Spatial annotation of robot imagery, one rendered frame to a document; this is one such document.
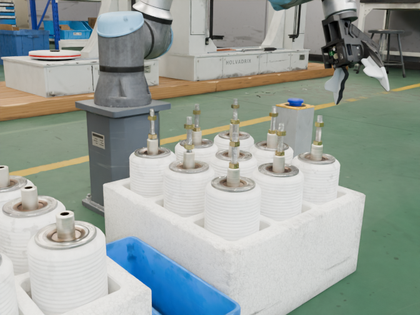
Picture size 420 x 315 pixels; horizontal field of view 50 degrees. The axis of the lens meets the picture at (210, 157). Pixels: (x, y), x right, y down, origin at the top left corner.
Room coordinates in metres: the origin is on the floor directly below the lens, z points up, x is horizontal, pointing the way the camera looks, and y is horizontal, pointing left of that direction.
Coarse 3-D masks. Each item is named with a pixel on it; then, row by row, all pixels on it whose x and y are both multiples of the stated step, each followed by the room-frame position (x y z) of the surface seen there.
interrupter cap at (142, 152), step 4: (140, 148) 0.92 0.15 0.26; (144, 148) 0.92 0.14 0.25; (160, 148) 0.92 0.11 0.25; (164, 148) 0.92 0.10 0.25; (136, 152) 0.89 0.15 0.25; (140, 152) 0.89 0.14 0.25; (144, 152) 0.90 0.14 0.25; (160, 152) 0.90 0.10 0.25; (164, 152) 0.89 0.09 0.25; (168, 152) 0.89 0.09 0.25; (140, 156) 0.86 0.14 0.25; (144, 156) 0.86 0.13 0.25; (148, 156) 0.86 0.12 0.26; (152, 156) 0.86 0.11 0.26; (156, 156) 0.86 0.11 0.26; (160, 156) 0.86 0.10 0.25; (164, 156) 0.87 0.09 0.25
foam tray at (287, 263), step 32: (128, 192) 0.85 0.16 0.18; (352, 192) 0.88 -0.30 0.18; (128, 224) 0.83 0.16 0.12; (160, 224) 0.75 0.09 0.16; (192, 224) 0.71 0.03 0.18; (288, 224) 0.72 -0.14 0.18; (320, 224) 0.77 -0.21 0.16; (352, 224) 0.85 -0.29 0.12; (192, 256) 0.68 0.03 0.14; (224, 256) 0.62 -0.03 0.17; (256, 256) 0.65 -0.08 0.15; (288, 256) 0.71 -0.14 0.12; (320, 256) 0.77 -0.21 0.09; (352, 256) 0.86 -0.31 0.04; (224, 288) 0.62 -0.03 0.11; (256, 288) 0.65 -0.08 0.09; (288, 288) 0.71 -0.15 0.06; (320, 288) 0.78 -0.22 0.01
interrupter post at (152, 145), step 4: (148, 140) 0.89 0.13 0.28; (152, 140) 0.89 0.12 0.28; (156, 140) 0.89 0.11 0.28; (148, 144) 0.89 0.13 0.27; (152, 144) 0.88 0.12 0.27; (156, 144) 0.89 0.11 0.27; (148, 148) 0.89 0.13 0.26; (152, 148) 0.88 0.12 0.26; (156, 148) 0.89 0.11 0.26; (148, 152) 0.89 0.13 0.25; (152, 152) 0.88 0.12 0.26; (156, 152) 0.89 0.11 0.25
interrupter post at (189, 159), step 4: (184, 152) 0.80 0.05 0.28; (188, 152) 0.80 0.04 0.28; (192, 152) 0.80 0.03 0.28; (184, 156) 0.80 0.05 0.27; (188, 156) 0.80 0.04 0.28; (192, 156) 0.80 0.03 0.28; (184, 160) 0.80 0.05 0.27; (188, 160) 0.80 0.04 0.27; (192, 160) 0.80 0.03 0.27; (184, 164) 0.80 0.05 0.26; (188, 164) 0.80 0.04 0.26; (192, 164) 0.80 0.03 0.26; (184, 168) 0.80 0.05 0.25; (188, 168) 0.80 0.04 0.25; (192, 168) 0.80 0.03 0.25
